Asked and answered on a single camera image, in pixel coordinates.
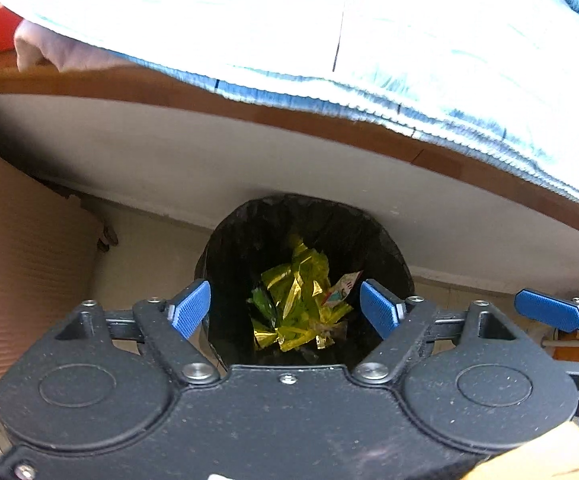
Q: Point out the corrugated cardboard sheet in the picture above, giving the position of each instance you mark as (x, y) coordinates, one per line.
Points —
(19, 270)

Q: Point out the white red-edged snack packet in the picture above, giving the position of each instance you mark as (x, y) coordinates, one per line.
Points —
(342, 290)

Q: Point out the light wooden board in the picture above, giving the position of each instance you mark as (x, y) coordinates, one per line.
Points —
(544, 457)

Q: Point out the small green wrapper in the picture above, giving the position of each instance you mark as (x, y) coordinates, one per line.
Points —
(259, 302)

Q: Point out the wooden table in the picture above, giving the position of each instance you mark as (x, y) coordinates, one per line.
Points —
(119, 87)

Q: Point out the blue checked cloth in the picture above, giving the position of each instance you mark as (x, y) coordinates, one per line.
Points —
(419, 60)

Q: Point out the black trash bin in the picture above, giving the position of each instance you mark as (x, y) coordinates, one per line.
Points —
(239, 240)

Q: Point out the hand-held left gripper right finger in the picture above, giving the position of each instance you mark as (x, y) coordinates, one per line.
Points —
(379, 307)

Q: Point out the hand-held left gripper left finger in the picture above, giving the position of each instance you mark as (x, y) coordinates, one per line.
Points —
(192, 307)

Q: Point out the white cloth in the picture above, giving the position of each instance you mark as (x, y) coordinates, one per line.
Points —
(64, 50)

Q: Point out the large gold foil wrapper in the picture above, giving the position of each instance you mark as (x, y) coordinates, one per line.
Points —
(294, 310)

